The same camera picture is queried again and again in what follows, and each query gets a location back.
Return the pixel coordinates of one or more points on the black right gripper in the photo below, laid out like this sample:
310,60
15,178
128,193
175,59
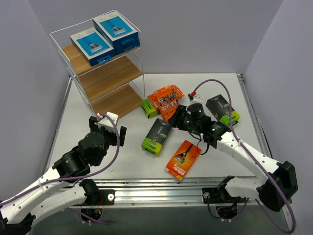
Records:
181,117

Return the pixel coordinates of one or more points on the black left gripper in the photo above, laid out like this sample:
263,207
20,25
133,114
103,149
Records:
121,136

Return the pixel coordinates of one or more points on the orange Gillette Fusion5 box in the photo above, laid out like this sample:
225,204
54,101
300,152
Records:
182,160
168,109

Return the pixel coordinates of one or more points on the green black Gillette Labs box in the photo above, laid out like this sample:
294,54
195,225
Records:
220,109
156,137
148,109

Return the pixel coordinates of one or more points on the blue Harry's razor box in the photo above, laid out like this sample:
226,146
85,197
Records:
126,46
93,46

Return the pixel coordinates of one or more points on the blue white Harry's box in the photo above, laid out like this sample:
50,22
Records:
116,29

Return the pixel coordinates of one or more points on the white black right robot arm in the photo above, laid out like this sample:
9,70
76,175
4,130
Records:
275,182

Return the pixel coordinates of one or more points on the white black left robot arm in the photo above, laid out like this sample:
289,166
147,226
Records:
67,183

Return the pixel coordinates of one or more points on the orange Gillette cartridge box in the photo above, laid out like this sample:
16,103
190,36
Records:
165,95

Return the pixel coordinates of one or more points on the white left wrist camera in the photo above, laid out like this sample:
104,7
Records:
103,121

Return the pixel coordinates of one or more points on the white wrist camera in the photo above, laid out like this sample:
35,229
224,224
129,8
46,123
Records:
194,98
103,121

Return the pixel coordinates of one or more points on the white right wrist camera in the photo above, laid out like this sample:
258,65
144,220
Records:
194,98

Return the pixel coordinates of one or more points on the white wire wooden shelf rack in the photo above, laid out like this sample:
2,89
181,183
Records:
116,86

